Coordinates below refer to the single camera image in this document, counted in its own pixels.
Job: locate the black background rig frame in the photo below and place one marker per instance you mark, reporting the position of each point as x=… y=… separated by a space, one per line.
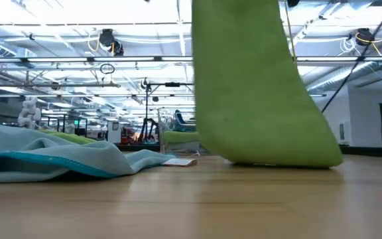
x=172 y=84

